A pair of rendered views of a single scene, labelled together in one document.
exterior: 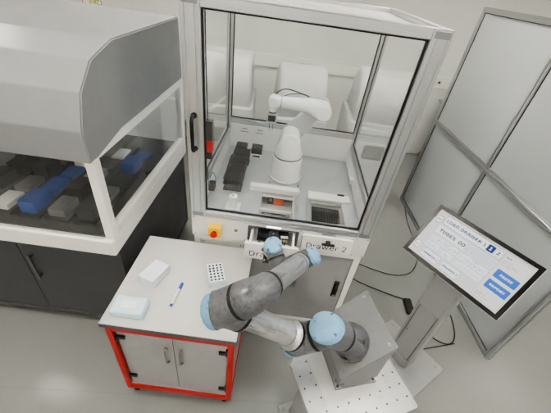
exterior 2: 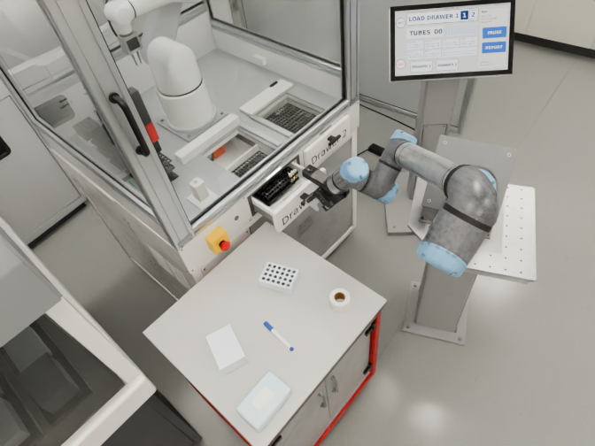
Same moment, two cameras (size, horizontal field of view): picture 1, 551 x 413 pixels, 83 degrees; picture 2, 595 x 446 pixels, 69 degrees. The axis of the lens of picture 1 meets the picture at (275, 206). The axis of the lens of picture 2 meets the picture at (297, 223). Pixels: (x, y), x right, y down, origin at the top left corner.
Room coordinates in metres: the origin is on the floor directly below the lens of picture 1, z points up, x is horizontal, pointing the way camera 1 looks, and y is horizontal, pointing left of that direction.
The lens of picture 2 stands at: (0.36, 0.74, 2.10)
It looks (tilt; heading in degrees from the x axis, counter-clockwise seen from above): 50 degrees down; 319
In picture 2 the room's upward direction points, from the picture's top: 9 degrees counter-clockwise
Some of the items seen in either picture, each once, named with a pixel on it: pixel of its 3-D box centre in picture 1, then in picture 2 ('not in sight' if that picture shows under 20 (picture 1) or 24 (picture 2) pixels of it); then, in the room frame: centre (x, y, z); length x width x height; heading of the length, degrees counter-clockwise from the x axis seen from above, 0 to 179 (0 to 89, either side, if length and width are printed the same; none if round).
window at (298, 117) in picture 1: (295, 140); (251, 34); (1.35, -0.05, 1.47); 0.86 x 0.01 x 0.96; 91
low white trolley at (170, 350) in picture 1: (190, 322); (279, 359); (1.02, 0.40, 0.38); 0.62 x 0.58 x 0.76; 91
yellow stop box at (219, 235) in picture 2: (215, 230); (218, 241); (1.30, 0.32, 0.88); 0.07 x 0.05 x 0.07; 91
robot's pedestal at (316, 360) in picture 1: (323, 398); (448, 272); (0.70, -0.39, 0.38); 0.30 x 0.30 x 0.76; 25
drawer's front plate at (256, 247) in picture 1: (270, 251); (301, 199); (1.20, -0.01, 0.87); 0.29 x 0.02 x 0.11; 91
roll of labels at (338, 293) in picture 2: not in sight; (339, 300); (0.85, 0.19, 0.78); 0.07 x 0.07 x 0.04
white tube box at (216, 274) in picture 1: (216, 274); (279, 278); (1.07, 0.26, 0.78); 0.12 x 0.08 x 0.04; 21
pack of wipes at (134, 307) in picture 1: (129, 306); (264, 400); (0.81, 0.60, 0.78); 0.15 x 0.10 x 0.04; 92
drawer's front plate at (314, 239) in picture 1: (326, 244); (328, 142); (1.32, -0.32, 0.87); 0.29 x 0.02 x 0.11; 91
